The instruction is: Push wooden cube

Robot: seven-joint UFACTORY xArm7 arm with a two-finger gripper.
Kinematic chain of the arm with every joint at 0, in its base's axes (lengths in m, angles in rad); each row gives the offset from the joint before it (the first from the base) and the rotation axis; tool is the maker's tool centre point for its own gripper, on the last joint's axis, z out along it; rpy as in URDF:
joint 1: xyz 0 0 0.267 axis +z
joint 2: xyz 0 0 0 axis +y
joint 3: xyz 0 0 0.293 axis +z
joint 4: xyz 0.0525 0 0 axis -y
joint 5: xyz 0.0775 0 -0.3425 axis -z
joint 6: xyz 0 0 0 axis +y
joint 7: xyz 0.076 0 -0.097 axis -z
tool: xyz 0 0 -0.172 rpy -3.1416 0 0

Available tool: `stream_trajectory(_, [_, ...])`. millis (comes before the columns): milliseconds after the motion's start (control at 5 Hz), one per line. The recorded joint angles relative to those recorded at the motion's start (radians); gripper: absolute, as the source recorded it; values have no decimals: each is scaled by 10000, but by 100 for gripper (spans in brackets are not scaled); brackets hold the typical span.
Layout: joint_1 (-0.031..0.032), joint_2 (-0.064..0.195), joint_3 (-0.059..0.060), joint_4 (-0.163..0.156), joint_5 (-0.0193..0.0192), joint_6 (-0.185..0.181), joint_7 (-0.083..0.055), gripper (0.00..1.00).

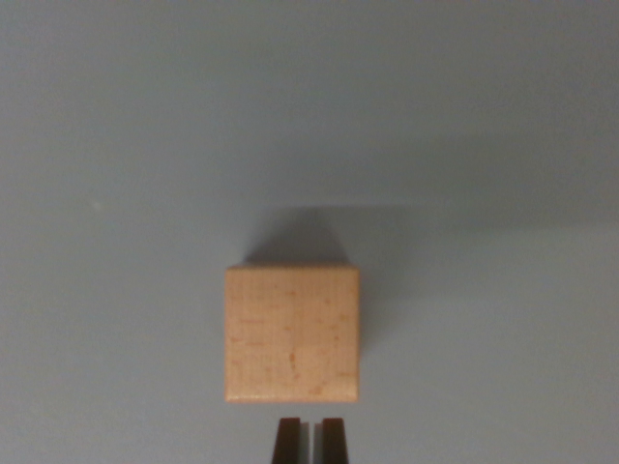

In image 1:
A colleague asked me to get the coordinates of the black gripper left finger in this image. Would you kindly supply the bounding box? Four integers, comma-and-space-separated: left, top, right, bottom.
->
272, 418, 311, 464

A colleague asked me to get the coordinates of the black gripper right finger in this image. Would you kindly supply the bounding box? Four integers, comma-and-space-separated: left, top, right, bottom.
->
313, 418, 351, 464

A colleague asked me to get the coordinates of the wooden cube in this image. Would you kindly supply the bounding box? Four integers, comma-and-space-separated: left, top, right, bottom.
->
223, 264, 362, 404

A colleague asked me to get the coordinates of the grey plastic tray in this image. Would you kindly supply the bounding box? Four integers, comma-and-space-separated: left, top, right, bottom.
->
0, 0, 619, 464

